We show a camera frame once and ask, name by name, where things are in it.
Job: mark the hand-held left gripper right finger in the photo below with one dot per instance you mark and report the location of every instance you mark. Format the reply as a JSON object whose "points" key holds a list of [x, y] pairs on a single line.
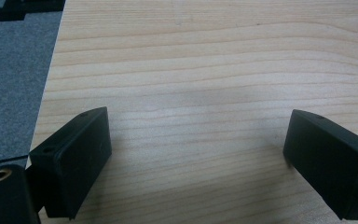
{"points": [[326, 161]]}

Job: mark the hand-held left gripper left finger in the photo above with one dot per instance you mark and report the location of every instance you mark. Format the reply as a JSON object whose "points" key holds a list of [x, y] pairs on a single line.
{"points": [[74, 161]]}

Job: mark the black metal stand base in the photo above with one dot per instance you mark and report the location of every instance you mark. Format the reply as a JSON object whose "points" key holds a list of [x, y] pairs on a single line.
{"points": [[28, 6]]}

